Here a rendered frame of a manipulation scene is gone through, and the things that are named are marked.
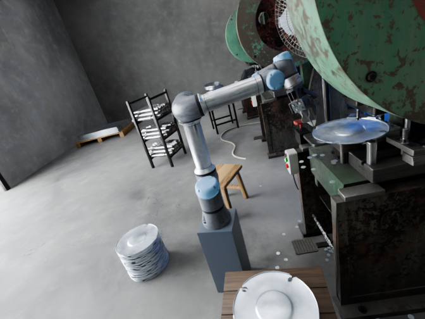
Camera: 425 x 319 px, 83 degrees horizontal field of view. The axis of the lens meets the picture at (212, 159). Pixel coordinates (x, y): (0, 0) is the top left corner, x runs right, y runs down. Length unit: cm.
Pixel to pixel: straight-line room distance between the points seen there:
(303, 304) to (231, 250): 44
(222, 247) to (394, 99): 95
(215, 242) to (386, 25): 105
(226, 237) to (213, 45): 678
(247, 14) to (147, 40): 574
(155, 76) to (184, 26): 163
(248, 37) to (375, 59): 180
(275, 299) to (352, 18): 87
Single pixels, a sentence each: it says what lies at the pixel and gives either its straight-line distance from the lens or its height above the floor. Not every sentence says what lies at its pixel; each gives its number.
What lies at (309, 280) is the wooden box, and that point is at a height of 35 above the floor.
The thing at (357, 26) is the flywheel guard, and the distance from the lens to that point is 61.
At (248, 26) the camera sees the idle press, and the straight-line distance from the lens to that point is 236.
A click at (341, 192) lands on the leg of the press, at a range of 103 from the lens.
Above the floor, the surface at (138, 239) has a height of 24.
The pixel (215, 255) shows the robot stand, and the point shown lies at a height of 29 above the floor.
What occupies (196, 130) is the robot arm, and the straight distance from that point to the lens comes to 116.
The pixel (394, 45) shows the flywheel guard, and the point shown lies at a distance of 65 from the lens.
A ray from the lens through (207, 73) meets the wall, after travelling 764.
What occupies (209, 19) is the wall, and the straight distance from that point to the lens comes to 766.
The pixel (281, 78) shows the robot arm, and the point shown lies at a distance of 102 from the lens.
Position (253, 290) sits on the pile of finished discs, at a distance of 105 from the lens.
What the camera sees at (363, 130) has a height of 79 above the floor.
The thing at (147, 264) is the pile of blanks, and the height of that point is 12.
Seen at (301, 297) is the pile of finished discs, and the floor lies 39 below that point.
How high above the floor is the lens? 123
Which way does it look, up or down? 23 degrees down
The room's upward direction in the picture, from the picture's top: 16 degrees counter-clockwise
